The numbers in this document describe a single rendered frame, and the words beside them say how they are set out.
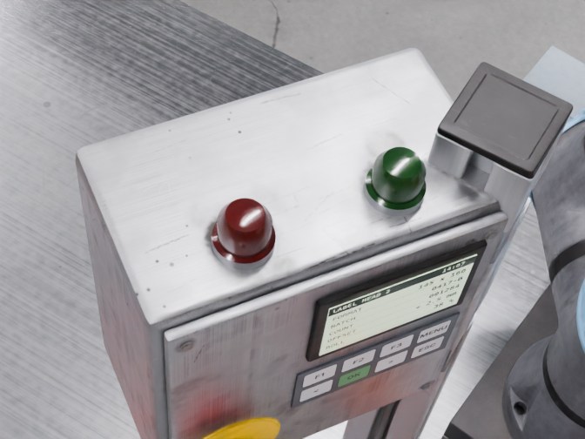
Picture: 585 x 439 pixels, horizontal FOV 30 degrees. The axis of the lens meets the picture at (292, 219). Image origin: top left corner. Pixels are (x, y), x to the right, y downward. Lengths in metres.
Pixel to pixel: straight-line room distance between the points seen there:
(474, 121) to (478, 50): 2.09
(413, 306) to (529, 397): 0.58
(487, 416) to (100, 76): 0.61
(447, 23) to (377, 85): 2.10
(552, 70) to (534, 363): 0.49
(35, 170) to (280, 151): 0.81
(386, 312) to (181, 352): 0.10
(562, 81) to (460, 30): 1.19
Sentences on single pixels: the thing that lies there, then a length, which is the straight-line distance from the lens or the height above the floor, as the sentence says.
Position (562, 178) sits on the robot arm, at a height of 1.08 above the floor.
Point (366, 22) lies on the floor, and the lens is 2.56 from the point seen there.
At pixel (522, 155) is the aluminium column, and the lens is 0.46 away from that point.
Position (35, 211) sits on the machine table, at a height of 0.83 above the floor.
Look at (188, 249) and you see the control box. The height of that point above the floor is 1.47.
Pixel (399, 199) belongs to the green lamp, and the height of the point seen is 1.48.
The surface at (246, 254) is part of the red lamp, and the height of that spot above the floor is 1.48.
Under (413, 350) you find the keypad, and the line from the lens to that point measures 0.56.
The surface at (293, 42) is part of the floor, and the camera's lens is 2.50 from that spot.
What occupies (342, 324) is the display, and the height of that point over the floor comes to 1.43.
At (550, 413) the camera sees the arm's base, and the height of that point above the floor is 0.95.
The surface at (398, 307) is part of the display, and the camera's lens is 0.49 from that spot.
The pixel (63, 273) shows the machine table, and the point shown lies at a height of 0.83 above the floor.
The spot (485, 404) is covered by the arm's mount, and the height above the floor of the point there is 0.88.
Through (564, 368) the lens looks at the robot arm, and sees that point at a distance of 0.98.
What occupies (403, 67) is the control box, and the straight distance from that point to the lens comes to 0.51.
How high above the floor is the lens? 1.86
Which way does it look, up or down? 57 degrees down
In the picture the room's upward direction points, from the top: 8 degrees clockwise
